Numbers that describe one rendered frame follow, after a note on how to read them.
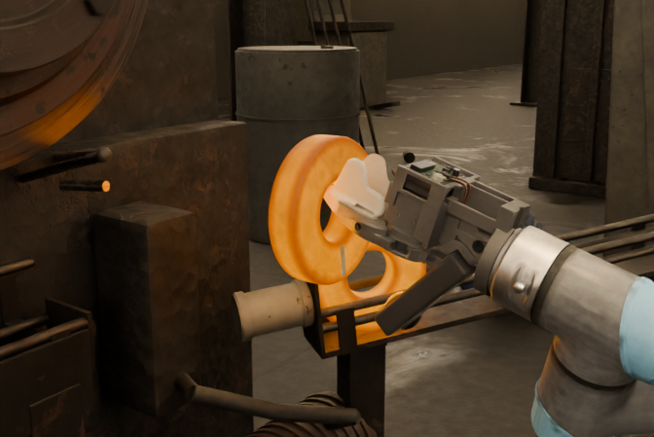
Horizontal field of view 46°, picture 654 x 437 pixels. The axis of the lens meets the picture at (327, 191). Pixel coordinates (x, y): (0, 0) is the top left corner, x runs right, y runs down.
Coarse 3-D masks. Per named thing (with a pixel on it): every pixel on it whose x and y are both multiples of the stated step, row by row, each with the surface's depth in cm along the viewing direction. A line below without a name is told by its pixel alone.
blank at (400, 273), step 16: (384, 256) 98; (400, 272) 96; (416, 272) 97; (320, 288) 93; (336, 288) 94; (384, 288) 97; (400, 288) 97; (320, 304) 94; (336, 304) 94; (384, 304) 97
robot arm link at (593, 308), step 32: (576, 256) 63; (544, 288) 62; (576, 288) 61; (608, 288) 61; (640, 288) 60; (544, 320) 63; (576, 320) 61; (608, 320) 60; (640, 320) 59; (576, 352) 63; (608, 352) 60; (640, 352) 59; (608, 384) 63
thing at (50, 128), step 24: (144, 0) 79; (120, 48) 78; (96, 72) 76; (72, 96) 74; (96, 96) 76; (48, 120) 72; (72, 120) 74; (0, 144) 68; (24, 144) 70; (48, 144) 72; (0, 168) 69
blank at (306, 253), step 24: (312, 144) 75; (336, 144) 76; (288, 168) 73; (312, 168) 73; (336, 168) 77; (288, 192) 72; (312, 192) 74; (288, 216) 72; (312, 216) 74; (336, 216) 82; (288, 240) 73; (312, 240) 75; (336, 240) 79; (360, 240) 82; (288, 264) 75; (312, 264) 75; (336, 264) 78
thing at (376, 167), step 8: (368, 160) 77; (376, 160) 76; (368, 168) 77; (376, 168) 76; (384, 168) 76; (368, 176) 77; (376, 176) 76; (384, 176) 76; (376, 184) 77; (384, 184) 76; (384, 192) 76
